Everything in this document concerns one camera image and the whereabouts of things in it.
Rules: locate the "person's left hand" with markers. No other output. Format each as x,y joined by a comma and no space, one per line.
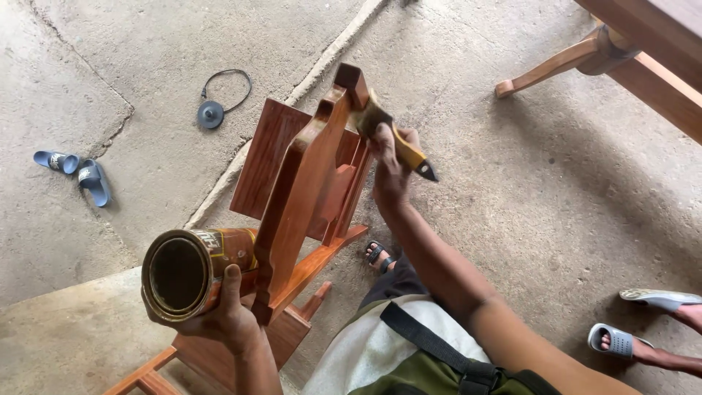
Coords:
230,323

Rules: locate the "person's right hand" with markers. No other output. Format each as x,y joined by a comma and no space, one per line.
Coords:
390,175

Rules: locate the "brown varnish tin can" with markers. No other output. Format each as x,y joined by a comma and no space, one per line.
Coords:
192,269

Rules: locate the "black sandal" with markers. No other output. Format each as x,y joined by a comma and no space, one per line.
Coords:
378,253

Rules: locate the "reddish varnished wooden chair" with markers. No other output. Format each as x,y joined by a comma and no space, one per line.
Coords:
299,181

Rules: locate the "black shorts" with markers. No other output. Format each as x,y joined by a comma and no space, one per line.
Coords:
396,282

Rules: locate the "white and green shirt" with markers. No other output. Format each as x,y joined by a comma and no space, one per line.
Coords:
373,351

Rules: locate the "blue slipper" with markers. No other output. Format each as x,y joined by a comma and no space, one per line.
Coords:
57,162
94,182

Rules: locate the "light wooden table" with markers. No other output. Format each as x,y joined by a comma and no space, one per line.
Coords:
630,49

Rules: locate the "grey slipper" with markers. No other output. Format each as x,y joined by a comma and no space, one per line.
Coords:
655,298
617,340

